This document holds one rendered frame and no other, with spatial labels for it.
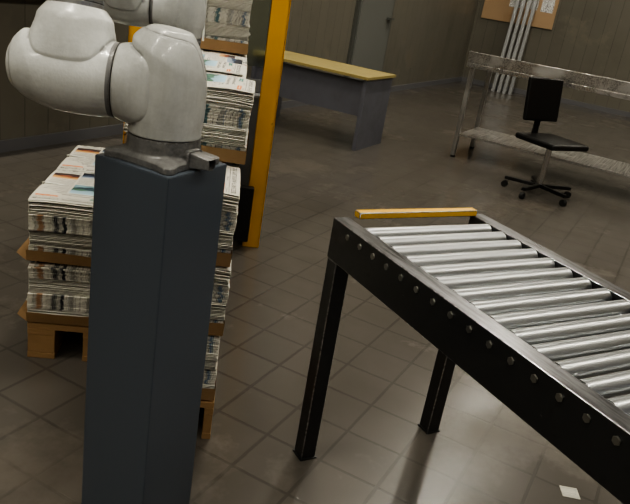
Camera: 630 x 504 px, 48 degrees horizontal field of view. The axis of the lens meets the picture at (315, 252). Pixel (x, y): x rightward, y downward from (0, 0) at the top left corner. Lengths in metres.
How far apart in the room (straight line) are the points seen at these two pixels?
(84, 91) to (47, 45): 0.11
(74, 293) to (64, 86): 1.21
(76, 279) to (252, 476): 0.92
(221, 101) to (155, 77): 0.75
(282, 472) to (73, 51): 1.37
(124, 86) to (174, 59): 0.11
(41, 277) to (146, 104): 1.24
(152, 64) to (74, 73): 0.15
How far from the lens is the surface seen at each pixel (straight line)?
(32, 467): 2.24
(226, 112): 2.19
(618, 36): 13.38
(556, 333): 1.59
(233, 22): 3.04
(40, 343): 2.70
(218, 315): 2.10
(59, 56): 1.50
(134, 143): 1.51
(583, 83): 6.61
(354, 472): 2.31
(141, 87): 1.46
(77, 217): 2.47
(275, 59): 3.59
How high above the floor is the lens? 1.42
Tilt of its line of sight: 21 degrees down
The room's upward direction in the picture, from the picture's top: 9 degrees clockwise
